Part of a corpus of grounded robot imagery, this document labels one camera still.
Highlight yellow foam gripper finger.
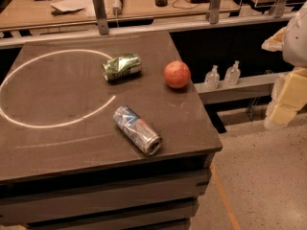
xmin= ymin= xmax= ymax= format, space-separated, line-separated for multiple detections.
xmin=261 ymin=28 xmax=286 ymax=52
xmin=264 ymin=68 xmax=307 ymax=129

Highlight green soda can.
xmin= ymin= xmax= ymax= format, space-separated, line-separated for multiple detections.
xmin=102 ymin=54 xmax=142 ymax=81

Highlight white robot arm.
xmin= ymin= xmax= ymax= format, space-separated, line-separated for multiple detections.
xmin=261 ymin=2 xmax=307 ymax=129

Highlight blue silver energy drink can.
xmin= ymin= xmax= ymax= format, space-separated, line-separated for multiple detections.
xmin=113 ymin=105 xmax=162 ymax=155

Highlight grey metal bench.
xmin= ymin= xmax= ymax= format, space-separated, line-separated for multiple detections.
xmin=194 ymin=71 xmax=287 ymax=133

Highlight clear sanitizer bottle right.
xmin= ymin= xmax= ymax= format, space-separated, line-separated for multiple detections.
xmin=224 ymin=60 xmax=241 ymax=85

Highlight clear sanitizer bottle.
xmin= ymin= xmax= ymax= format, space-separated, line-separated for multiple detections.
xmin=224 ymin=60 xmax=241 ymax=85
xmin=204 ymin=65 xmax=220 ymax=90

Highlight clear sanitizer bottle left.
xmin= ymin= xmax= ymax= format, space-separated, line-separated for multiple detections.
xmin=204 ymin=65 xmax=220 ymax=90

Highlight red apple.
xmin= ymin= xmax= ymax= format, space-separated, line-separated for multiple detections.
xmin=163 ymin=60 xmax=191 ymax=89

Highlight dark slatted table base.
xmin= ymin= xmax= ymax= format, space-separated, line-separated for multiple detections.
xmin=0 ymin=153 xmax=212 ymax=230

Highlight silver cylindrical tool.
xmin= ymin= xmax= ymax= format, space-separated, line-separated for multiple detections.
xmin=112 ymin=0 xmax=124 ymax=15

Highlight white paper sheets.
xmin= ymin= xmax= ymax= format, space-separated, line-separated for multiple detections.
xmin=51 ymin=0 xmax=95 ymax=17

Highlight metal bracket post right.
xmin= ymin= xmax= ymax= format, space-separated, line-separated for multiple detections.
xmin=269 ymin=0 xmax=288 ymax=18

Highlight metal bracket post left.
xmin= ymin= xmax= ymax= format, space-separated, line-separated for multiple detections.
xmin=92 ymin=0 xmax=108 ymax=35

